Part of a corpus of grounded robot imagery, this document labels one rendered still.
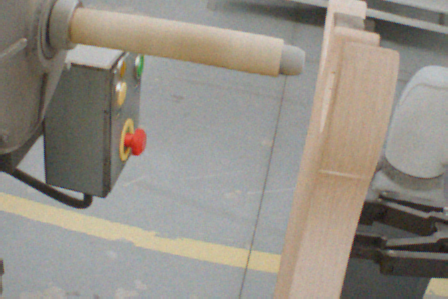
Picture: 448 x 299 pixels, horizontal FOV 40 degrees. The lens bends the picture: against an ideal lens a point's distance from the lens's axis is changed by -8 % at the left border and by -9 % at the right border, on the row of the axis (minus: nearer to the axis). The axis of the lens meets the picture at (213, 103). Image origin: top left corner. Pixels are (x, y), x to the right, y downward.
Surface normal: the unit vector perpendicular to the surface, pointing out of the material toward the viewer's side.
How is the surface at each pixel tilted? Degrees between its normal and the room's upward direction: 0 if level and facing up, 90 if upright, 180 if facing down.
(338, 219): 83
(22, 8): 86
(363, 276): 90
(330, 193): 98
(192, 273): 0
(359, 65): 66
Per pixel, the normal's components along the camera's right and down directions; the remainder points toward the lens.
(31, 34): 0.49, 0.35
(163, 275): 0.11, -0.88
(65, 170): -0.18, 0.44
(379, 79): -0.12, 0.13
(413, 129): -0.71, 0.20
